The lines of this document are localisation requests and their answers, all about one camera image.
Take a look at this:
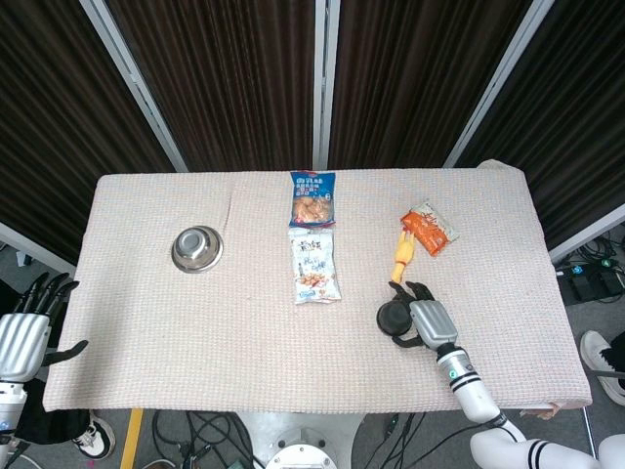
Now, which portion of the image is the black upturned bowl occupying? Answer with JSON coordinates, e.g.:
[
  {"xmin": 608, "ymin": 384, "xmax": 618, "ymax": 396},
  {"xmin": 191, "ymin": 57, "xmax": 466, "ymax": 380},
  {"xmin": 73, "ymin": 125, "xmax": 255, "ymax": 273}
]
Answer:
[{"xmin": 376, "ymin": 298, "xmax": 416, "ymax": 338}]

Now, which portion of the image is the dark brown partition panel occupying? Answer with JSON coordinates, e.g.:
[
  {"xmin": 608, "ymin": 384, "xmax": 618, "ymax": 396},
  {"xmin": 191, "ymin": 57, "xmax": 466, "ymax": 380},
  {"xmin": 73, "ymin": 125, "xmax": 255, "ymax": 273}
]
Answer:
[
  {"xmin": 0, "ymin": 0, "xmax": 177, "ymax": 265},
  {"xmin": 104, "ymin": 0, "xmax": 318, "ymax": 172},
  {"xmin": 456, "ymin": 0, "xmax": 625, "ymax": 250},
  {"xmin": 327, "ymin": 0, "xmax": 533, "ymax": 170}
]

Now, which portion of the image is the black and white sneaker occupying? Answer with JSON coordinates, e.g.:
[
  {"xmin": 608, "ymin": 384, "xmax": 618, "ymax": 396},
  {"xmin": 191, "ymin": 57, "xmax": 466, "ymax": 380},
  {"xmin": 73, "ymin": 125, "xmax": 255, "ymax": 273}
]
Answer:
[{"xmin": 72, "ymin": 409, "xmax": 117, "ymax": 460}]

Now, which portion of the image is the orange snack bag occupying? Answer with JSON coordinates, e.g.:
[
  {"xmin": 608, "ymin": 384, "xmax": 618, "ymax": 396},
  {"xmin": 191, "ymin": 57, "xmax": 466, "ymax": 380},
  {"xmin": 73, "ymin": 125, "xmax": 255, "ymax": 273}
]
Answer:
[{"xmin": 399, "ymin": 199, "xmax": 461, "ymax": 257}]

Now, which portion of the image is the blue snack bag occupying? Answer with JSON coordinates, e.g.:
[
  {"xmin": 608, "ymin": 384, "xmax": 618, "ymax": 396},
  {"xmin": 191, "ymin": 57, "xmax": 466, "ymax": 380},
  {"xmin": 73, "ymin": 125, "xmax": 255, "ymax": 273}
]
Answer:
[{"xmin": 288, "ymin": 170, "xmax": 338, "ymax": 229}]

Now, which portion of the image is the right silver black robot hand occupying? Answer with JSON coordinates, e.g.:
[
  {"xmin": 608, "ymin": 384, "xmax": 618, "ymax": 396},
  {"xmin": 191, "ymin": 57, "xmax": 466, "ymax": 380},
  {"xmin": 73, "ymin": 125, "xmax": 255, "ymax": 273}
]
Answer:
[{"xmin": 389, "ymin": 280, "xmax": 463, "ymax": 351}]

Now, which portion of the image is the white peanut snack bag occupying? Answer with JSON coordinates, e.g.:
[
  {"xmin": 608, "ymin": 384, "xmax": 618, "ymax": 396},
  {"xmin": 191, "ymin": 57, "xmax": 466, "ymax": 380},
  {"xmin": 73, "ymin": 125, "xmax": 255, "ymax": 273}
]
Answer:
[{"xmin": 287, "ymin": 227, "xmax": 342, "ymax": 306}]

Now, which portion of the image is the stainless steel bowl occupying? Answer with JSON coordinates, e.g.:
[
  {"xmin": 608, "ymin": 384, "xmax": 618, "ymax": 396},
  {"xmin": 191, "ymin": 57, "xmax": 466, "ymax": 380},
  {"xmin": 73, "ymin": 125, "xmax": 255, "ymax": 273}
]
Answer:
[{"xmin": 170, "ymin": 225, "xmax": 225, "ymax": 274}]

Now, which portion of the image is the black floor cable bundle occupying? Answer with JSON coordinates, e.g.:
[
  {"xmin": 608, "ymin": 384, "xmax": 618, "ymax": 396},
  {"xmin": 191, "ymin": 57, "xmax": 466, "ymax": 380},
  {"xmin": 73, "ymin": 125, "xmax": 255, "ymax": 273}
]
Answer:
[{"xmin": 150, "ymin": 409, "xmax": 255, "ymax": 469}]

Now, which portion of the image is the beige waffle tablecloth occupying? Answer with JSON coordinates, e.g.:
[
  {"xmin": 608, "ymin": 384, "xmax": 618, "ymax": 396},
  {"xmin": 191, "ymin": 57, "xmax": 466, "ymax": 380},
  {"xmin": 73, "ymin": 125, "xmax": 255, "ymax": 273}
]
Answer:
[{"xmin": 42, "ymin": 159, "xmax": 594, "ymax": 415}]

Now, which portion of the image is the yellow rubber chicken toy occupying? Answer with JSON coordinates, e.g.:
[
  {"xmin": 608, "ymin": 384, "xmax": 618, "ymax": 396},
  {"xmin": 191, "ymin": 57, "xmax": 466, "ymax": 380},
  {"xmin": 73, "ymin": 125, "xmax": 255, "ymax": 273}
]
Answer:
[{"xmin": 389, "ymin": 230, "xmax": 420, "ymax": 284}]

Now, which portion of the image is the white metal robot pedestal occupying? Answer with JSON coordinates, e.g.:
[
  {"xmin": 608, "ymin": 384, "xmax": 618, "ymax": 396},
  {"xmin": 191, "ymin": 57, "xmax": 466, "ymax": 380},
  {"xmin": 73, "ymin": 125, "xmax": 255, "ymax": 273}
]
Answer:
[{"xmin": 266, "ymin": 412, "xmax": 367, "ymax": 469}]

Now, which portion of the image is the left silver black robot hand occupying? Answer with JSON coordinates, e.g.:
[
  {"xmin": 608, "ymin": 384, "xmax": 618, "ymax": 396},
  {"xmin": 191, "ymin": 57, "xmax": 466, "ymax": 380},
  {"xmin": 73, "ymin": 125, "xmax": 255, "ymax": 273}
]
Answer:
[{"xmin": 0, "ymin": 273, "xmax": 89, "ymax": 382}]

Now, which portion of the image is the black power strip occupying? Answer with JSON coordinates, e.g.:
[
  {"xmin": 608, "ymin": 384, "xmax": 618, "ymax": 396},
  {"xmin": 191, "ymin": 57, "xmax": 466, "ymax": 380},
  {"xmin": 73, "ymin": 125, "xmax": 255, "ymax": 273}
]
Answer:
[{"xmin": 556, "ymin": 263, "xmax": 625, "ymax": 304}]

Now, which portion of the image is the grey metal partition post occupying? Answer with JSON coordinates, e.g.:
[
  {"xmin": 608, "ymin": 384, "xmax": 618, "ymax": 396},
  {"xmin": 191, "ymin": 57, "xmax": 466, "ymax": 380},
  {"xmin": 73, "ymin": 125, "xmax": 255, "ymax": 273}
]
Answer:
[
  {"xmin": 312, "ymin": 0, "xmax": 341, "ymax": 170},
  {"xmin": 442, "ymin": 0, "xmax": 556, "ymax": 168},
  {"xmin": 80, "ymin": 0, "xmax": 189, "ymax": 172}
]

